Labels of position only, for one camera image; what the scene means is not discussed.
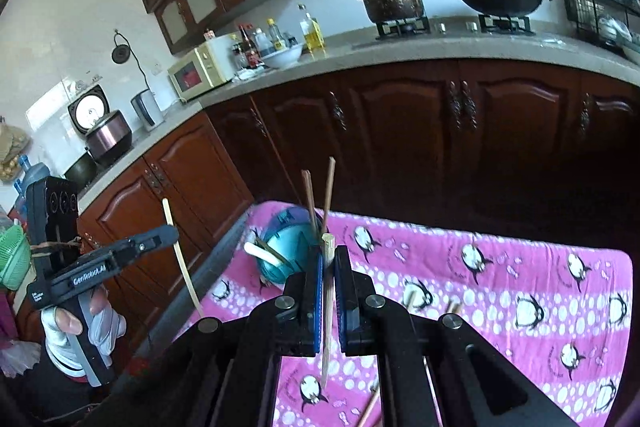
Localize pale bamboo chopstick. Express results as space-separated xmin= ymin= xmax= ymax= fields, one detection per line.
xmin=162 ymin=197 xmax=204 ymax=319

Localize light bamboo chopstick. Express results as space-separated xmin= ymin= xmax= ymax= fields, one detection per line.
xmin=320 ymin=232 xmax=335 ymax=388

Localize long brown chopstick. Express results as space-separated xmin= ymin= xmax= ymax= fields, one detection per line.
xmin=320 ymin=156 xmax=336 ymax=236

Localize gloved left hand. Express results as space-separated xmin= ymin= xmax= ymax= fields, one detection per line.
xmin=40 ymin=285 xmax=127 ymax=379

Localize chopstick on towel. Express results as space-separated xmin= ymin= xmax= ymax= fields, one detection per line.
xmin=446 ymin=300 xmax=462 ymax=314
xmin=357 ymin=385 xmax=380 ymax=427

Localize pink penguin towel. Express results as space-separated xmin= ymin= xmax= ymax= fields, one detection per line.
xmin=201 ymin=202 xmax=633 ymax=426

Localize rice cooker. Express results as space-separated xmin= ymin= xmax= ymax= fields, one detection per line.
xmin=67 ymin=84 xmax=132 ymax=169

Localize white teal-rimmed utensil cup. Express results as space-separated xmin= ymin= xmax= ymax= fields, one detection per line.
xmin=257 ymin=206 xmax=320 ymax=285

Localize white electric kettle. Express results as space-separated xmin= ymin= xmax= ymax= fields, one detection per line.
xmin=130 ymin=89 xmax=165 ymax=131

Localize dark wood base cabinets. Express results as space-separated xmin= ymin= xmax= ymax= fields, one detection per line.
xmin=74 ymin=58 xmax=640 ymax=333

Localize cream microwave oven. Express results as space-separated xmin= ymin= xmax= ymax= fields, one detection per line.
xmin=168 ymin=35 xmax=236 ymax=103

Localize white bowl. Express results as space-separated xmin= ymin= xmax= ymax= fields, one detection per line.
xmin=262 ymin=43 xmax=304 ymax=69

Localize yellow oil bottle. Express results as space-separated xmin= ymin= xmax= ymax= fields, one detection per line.
xmin=298 ymin=3 xmax=326 ymax=53

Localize dark cooking pot with lid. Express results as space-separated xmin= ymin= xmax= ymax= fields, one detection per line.
xmin=360 ymin=0 xmax=424 ymax=24

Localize black dish rack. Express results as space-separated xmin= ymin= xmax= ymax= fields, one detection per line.
xmin=563 ymin=0 xmax=639 ymax=55

